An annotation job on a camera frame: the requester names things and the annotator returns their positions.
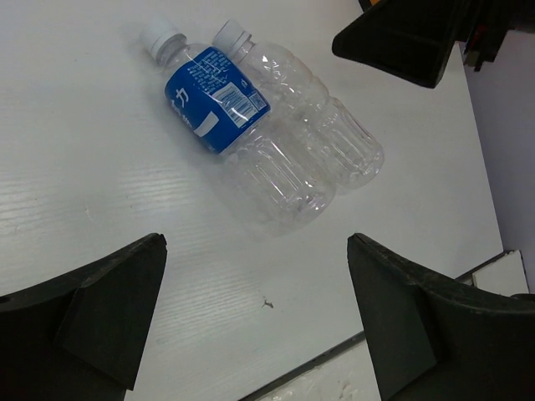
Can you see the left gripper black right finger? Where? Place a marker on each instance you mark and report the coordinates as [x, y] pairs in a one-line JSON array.
[[431, 337]]

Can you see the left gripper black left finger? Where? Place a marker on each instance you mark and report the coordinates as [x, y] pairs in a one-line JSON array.
[[81, 335]]

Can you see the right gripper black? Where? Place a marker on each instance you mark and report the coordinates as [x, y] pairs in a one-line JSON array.
[[413, 39]]

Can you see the clear bottle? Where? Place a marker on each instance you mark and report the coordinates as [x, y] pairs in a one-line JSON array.
[[348, 152]]

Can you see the blue label bottle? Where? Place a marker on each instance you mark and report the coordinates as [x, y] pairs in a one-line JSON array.
[[264, 171]]

